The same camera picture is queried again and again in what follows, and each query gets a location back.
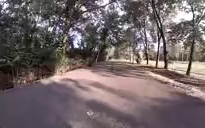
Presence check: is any row of trees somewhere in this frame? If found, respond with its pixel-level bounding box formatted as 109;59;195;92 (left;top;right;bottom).
123;0;205;76

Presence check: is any leaf-strewn dirt verge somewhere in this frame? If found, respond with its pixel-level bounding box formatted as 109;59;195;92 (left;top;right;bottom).
133;63;205;104

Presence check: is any dense wood with bushes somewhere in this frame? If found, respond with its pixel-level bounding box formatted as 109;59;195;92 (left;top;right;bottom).
0;0;124;94

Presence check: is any grass field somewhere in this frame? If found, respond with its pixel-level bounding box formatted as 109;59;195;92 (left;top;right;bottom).
139;59;205;77

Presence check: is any reddish dirt path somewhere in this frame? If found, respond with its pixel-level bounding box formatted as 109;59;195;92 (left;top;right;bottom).
0;61;205;128

